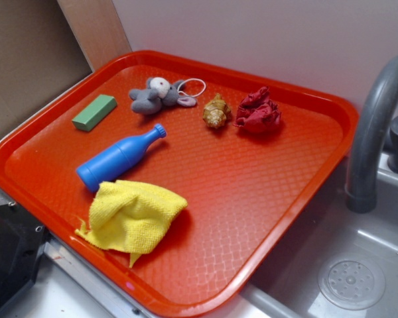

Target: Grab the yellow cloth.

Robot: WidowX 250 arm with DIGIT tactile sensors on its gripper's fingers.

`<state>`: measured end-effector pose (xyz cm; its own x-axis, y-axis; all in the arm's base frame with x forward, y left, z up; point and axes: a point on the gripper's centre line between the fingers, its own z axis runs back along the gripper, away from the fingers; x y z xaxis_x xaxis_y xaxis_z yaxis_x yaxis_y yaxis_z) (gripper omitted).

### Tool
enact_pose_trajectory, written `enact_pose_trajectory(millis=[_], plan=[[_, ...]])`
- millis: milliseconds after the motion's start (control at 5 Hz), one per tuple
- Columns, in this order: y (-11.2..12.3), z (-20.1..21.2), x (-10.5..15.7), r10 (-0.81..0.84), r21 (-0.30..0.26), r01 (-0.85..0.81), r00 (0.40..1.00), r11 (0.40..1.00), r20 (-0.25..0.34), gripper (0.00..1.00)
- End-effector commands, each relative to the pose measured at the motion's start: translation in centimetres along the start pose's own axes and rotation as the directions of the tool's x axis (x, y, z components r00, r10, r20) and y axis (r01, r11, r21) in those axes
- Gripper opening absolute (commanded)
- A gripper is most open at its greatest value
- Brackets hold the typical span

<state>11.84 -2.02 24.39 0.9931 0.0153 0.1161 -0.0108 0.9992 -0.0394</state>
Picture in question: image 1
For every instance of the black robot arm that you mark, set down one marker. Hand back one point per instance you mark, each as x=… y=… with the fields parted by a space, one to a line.
x=22 y=240

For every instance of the crumpled red cloth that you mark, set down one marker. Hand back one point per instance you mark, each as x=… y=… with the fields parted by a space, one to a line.
x=258 y=113

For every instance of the yellow microfiber cloth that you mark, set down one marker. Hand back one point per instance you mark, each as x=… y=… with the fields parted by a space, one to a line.
x=130 y=217

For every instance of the red plastic tray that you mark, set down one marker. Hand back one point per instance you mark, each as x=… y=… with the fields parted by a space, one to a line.
x=243 y=190

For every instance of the tan seashell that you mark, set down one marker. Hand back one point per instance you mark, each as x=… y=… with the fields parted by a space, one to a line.
x=216 y=112

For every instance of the grey plush mouse toy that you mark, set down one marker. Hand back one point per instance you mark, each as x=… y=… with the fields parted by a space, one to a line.
x=160 y=94

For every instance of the blue plastic bottle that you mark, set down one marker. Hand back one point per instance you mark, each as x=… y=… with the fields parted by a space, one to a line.
x=118 y=158

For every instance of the green rectangular block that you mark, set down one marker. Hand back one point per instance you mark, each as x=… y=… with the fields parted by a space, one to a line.
x=94 y=112

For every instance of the light wooden board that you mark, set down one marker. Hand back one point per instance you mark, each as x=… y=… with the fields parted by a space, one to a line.
x=98 y=30

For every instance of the grey plastic sink basin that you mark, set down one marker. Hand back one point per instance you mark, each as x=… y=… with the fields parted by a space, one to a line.
x=333 y=262

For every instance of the grey sink faucet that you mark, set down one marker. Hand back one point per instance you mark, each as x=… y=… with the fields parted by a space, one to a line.
x=378 y=122

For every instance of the brown cardboard panel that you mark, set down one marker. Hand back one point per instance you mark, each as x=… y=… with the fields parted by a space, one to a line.
x=40 y=58

